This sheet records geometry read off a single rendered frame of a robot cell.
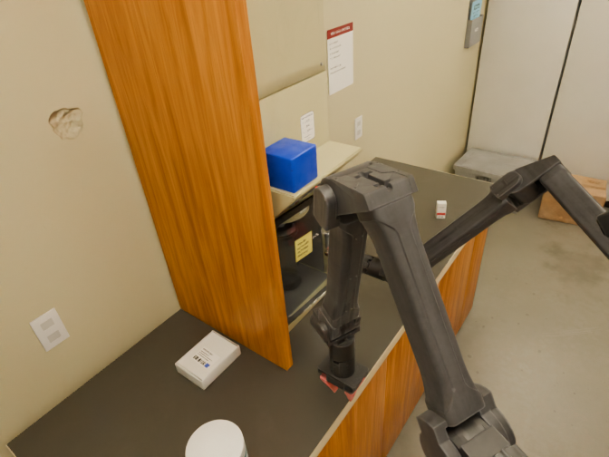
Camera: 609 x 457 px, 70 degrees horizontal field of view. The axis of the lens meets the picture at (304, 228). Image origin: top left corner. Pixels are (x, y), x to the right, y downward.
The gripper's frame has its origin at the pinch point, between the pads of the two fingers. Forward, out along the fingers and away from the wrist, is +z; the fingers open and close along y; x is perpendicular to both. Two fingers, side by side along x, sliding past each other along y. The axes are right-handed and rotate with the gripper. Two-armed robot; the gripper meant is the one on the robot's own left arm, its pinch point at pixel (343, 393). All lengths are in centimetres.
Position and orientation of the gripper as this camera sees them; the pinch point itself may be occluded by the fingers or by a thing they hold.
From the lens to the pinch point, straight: 112.8
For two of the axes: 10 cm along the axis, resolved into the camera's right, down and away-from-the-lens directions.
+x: -6.0, 4.8, -6.4
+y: -8.0, -2.8, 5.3
